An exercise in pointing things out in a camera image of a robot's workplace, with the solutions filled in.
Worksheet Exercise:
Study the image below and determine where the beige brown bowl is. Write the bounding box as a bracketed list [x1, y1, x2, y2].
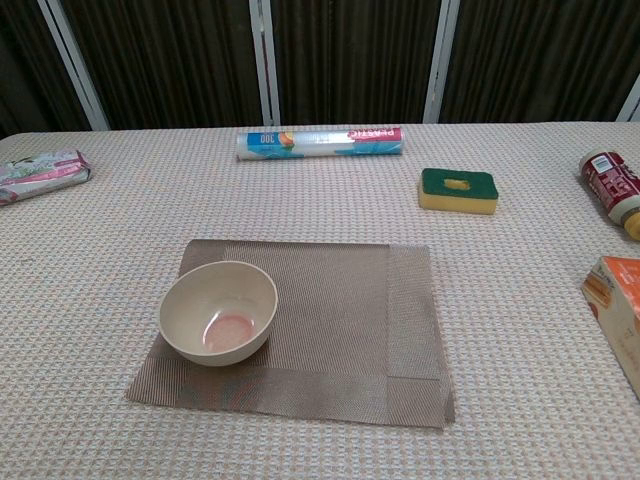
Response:
[158, 259, 279, 369]

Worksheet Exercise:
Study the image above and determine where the brown woven placemat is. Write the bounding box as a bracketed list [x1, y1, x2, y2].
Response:
[123, 238, 457, 430]

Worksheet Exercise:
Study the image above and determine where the green yellow sponge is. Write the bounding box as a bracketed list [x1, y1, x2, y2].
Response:
[417, 167, 501, 218]

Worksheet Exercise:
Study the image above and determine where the plastic wrap roll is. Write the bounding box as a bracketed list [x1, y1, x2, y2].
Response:
[235, 126, 405, 163]

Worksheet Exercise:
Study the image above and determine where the red label bottle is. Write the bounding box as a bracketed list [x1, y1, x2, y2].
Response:
[578, 147, 640, 243]

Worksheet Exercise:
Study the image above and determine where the floral tissue pack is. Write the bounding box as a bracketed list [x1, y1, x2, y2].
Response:
[0, 148, 93, 208]

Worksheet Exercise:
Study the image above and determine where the dark pleated screen panel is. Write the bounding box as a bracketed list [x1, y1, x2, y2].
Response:
[59, 0, 266, 131]
[269, 0, 444, 126]
[0, 0, 94, 139]
[439, 0, 640, 124]

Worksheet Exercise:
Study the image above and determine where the white screen frame post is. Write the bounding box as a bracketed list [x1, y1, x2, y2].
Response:
[36, 0, 111, 132]
[248, 0, 282, 127]
[615, 74, 640, 123]
[422, 0, 461, 125]

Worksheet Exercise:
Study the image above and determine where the orange carton box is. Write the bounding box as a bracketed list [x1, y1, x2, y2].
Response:
[581, 255, 640, 401]

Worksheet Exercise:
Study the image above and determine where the beige checked tablecloth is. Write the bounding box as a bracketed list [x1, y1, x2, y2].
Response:
[0, 121, 640, 480]

